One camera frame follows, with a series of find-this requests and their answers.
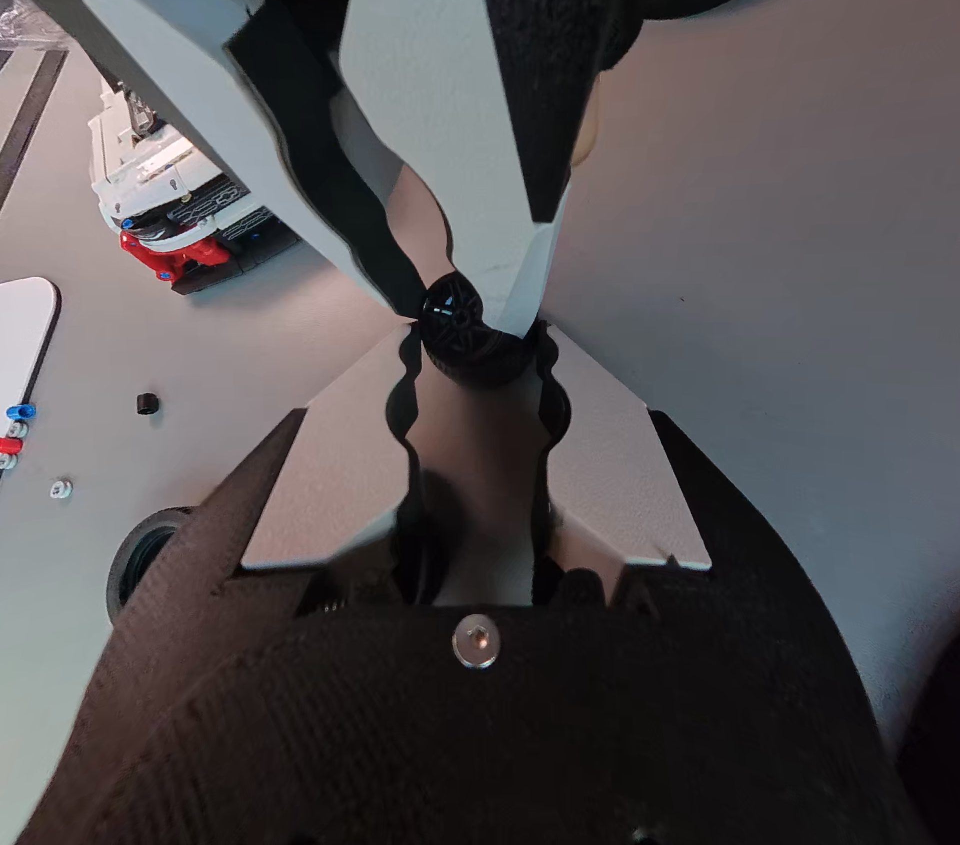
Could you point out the grey small brick bush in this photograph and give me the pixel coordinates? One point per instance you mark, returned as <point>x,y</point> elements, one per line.
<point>60,487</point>

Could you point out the white book stand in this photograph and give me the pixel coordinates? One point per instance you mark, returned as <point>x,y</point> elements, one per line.
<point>22,335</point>

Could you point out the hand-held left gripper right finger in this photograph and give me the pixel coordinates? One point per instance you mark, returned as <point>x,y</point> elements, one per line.
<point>622,485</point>

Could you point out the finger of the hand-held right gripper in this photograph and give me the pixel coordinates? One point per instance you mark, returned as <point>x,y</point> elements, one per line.
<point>435,72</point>
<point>187,50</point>

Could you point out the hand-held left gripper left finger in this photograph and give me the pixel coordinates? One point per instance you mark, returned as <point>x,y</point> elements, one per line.
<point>330,485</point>

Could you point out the toy brick race car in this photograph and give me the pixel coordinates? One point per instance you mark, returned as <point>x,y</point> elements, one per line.
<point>150,185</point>

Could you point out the person's right hand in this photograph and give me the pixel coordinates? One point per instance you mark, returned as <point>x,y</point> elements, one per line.
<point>587,125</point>

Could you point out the black toy wheel rim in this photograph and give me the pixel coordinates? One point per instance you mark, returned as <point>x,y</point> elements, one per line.
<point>450,312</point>

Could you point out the black small brick bush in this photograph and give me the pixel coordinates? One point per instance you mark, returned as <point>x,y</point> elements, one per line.
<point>148,404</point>

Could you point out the clear plastic bag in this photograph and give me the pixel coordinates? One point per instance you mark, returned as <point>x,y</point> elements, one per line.
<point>30,20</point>

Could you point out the black rubber toy tyre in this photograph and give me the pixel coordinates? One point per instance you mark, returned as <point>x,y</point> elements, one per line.
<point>487,369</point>
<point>124,560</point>

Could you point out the red small brick pin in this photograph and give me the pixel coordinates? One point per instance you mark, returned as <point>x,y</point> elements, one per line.
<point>9,445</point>

